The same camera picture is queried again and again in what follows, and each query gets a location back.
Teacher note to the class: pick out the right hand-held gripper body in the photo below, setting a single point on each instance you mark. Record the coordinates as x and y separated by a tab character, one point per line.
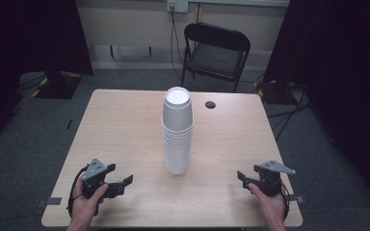
269	183

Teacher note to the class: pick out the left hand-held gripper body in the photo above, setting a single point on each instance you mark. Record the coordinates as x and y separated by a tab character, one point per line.
93	168

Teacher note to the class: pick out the stack of white cups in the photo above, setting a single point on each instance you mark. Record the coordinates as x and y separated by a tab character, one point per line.
177	150

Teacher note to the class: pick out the person's right hand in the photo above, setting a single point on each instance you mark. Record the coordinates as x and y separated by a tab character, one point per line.
273	208

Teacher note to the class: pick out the person's left hand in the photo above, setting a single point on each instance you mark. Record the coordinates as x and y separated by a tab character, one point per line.
84	208

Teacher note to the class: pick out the grey tape strip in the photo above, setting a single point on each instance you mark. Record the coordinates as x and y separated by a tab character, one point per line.
53	201
298	199

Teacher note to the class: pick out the black round table grommet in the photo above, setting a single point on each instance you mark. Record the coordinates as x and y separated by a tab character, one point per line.
210	105

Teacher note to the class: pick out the black stand base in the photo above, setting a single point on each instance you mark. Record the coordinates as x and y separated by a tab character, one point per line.
58	86

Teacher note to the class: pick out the black folding chair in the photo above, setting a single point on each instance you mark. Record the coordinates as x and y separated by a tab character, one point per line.
215	59

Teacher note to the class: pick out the black curtain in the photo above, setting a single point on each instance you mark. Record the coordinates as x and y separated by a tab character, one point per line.
343	64
29	35

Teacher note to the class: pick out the white wall socket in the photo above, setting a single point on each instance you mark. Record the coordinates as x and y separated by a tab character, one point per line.
177	5

